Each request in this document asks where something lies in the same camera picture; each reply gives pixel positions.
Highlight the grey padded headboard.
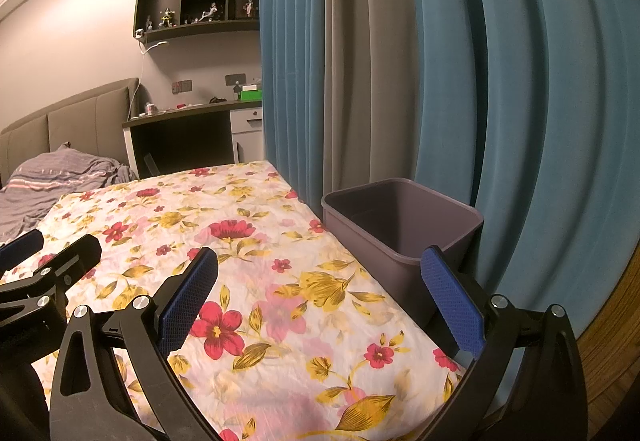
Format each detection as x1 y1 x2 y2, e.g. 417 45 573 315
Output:
0 78 140 187

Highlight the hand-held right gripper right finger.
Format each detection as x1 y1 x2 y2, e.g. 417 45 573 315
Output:
417 245 588 441

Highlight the floral bed sheet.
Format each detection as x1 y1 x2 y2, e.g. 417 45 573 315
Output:
0 160 468 441

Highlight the dark top desk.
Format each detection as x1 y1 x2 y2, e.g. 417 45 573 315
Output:
122 98 265 179

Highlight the row of small figurines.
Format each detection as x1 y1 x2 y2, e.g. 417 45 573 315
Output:
145 0 260 29

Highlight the white drawer cabinet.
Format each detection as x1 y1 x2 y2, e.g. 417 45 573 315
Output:
230 106 265 164

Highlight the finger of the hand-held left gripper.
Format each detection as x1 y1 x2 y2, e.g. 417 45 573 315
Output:
0 233 103 319
0 228 45 272

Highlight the grey curtain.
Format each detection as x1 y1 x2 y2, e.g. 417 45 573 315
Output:
322 0 453 207

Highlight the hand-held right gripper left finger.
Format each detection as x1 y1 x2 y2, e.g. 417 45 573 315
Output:
49 246 222 441

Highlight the grey striped blanket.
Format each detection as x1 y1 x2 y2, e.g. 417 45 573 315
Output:
0 144 139 242

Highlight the grey purple plastic bin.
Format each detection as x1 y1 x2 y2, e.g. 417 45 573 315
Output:
321 178 485 357

